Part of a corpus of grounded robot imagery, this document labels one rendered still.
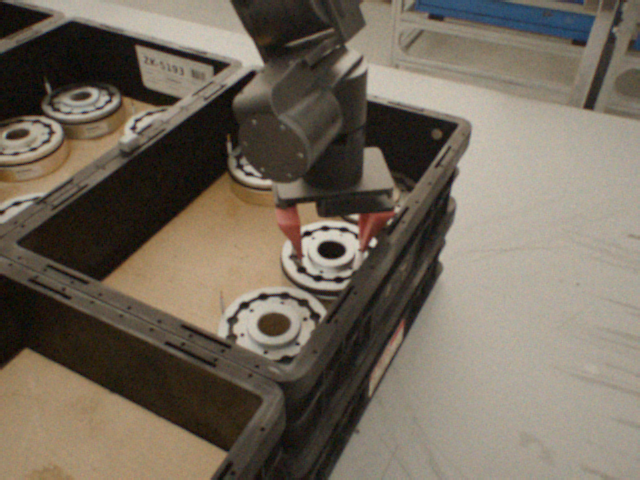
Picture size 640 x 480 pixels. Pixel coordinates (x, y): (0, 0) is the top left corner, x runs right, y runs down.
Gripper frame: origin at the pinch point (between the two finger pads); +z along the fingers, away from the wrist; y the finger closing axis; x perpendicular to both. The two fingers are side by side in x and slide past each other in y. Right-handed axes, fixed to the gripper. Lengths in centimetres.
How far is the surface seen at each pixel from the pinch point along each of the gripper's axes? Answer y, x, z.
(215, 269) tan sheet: -11.9, 2.7, 3.9
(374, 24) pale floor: 67, 256, 86
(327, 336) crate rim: -3.1, -16.1, -5.9
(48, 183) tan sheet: -31.3, 20.9, 3.6
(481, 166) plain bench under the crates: 30.9, 34.0, 17.2
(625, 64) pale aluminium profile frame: 130, 143, 60
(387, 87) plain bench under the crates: 22, 63, 17
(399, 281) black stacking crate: 6.5, -2.9, 3.2
